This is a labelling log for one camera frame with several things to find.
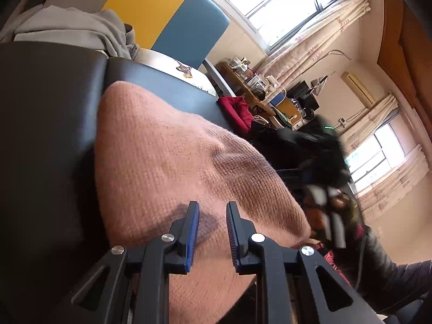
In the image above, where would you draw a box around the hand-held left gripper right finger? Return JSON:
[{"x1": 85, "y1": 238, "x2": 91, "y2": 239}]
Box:
[{"x1": 225, "y1": 201, "x2": 382, "y2": 324}]

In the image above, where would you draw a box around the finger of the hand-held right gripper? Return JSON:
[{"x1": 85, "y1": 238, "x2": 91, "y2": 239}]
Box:
[{"x1": 277, "y1": 162, "x2": 314, "y2": 185}]

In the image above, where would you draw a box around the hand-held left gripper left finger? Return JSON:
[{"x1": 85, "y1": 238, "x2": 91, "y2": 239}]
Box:
[{"x1": 50, "y1": 201, "x2": 200, "y2": 324}]

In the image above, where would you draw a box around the pink knitted sweater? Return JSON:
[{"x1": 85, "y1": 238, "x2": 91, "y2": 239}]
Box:
[{"x1": 94, "y1": 80, "x2": 312, "y2": 324}]

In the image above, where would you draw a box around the small window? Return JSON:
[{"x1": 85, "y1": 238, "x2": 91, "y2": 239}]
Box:
[{"x1": 344, "y1": 121, "x2": 407, "y2": 193}]

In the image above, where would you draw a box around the beige patterned curtain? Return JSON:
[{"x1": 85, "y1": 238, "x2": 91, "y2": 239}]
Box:
[
  {"x1": 356, "y1": 145, "x2": 431, "y2": 211},
  {"x1": 260, "y1": 0, "x2": 370, "y2": 90},
  {"x1": 339, "y1": 93, "x2": 400, "y2": 146}
]

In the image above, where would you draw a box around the folded green blanket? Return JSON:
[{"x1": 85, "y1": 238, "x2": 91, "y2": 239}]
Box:
[{"x1": 275, "y1": 108, "x2": 292, "y2": 129}]

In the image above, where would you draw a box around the wooden desk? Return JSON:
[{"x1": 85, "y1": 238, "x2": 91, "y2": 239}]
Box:
[{"x1": 275, "y1": 96, "x2": 306, "y2": 130}]

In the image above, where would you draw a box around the black monitor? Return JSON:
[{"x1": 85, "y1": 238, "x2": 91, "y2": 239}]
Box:
[{"x1": 292, "y1": 81, "x2": 319, "y2": 110}]

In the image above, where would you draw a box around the grey hanging bag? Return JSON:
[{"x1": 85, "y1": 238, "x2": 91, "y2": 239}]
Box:
[{"x1": 310, "y1": 72, "x2": 336, "y2": 95}]

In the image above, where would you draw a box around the blue chair back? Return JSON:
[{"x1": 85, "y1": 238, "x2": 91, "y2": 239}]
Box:
[{"x1": 270, "y1": 89, "x2": 287, "y2": 107}]

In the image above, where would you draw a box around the person's red patterned clothing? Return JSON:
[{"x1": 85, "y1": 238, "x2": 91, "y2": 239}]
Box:
[{"x1": 314, "y1": 239, "x2": 352, "y2": 284}]

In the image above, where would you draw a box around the red garment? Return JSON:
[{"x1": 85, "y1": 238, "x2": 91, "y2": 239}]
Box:
[{"x1": 218, "y1": 95, "x2": 257, "y2": 139}]

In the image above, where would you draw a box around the wooden side table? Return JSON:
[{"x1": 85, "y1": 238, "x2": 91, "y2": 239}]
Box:
[{"x1": 216, "y1": 61, "x2": 275, "y2": 117}]

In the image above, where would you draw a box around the metal pole stand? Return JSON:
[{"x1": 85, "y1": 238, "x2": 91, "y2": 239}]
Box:
[{"x1": 297, "y1": 50, "x2": 352, "y2": 85}]

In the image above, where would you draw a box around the cluster of bottles and boxes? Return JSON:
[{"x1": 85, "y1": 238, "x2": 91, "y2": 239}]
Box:
[{"x1": 226, "y1": 57, "x2": 279, "y2": 92}]

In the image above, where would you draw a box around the brown wooden board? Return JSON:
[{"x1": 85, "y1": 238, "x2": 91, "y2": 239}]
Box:
[{"x1": 376, "y1": 0, "x2": 432, "y2": 115}]

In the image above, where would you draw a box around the large window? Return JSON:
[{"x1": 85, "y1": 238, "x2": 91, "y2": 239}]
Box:
[{"x1": 201, "y1": 0, "x2": 353, "y2": 49}]

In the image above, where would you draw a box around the white deer print cushion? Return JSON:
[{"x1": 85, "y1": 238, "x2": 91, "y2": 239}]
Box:
[{"x1": 130, "y1": 48, "x2": 217, "y2": 97}]

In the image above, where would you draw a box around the grey yellow blue sofa chair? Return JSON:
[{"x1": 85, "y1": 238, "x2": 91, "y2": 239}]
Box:
[{"x1": 44, "y1": 0, "x2": 237, "y2": 98}]

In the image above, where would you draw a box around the grey garment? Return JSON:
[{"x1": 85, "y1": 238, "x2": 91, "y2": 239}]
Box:
[{"x1": 0, "y1": 5, "x2": 140, "y2": 59}]

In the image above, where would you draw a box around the wall air conditioner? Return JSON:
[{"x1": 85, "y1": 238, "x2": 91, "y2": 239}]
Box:
[{"x1": 341, "y1": 71, "x2": 377, "y2": 105}]

